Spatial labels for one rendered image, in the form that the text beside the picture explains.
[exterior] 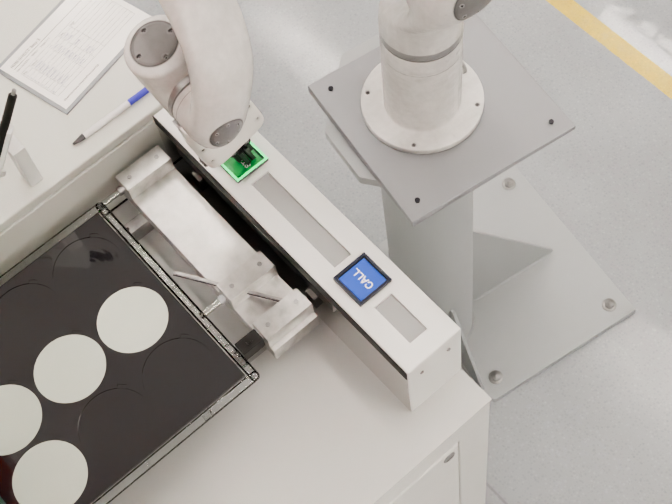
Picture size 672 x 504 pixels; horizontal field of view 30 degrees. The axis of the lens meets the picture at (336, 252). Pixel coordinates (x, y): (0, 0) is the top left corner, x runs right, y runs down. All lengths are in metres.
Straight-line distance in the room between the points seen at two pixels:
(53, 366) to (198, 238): 0.27
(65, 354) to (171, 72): 0.48
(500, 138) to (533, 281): 0.84
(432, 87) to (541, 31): 1.28
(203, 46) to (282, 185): 0.39
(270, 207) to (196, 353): 0.22
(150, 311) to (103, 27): 0.46
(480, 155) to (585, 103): 1.08
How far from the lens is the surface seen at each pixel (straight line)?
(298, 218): 1.72
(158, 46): 1.49
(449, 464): 1.84
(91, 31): 1.96
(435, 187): 1.87
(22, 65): 1.95
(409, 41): 1.74
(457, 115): 1.93
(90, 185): 1.87
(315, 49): 3.07
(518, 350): 2.65
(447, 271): 2.30
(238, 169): 1.77
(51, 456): 1.72
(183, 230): 1.83
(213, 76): 1.43
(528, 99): 1.96
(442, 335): 1.63
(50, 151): 1.85
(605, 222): 2.81
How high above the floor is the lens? 2.45
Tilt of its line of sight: 62 degrees down
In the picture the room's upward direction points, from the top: 12 degrees counter-clockwise
